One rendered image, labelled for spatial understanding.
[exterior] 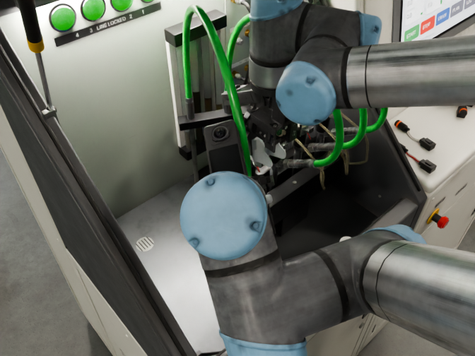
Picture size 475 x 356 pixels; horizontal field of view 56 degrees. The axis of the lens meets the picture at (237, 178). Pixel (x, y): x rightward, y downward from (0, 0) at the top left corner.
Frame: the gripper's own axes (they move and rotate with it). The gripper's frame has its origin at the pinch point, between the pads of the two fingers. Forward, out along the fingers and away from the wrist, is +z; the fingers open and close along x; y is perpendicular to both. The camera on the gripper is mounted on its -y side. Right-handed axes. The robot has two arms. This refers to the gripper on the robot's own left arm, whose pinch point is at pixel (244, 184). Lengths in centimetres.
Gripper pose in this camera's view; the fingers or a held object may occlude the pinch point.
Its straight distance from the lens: 73.2
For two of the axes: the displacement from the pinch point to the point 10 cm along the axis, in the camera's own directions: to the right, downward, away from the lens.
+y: 2.3, 9.7, -0.2
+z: 0.9, 0.0, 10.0
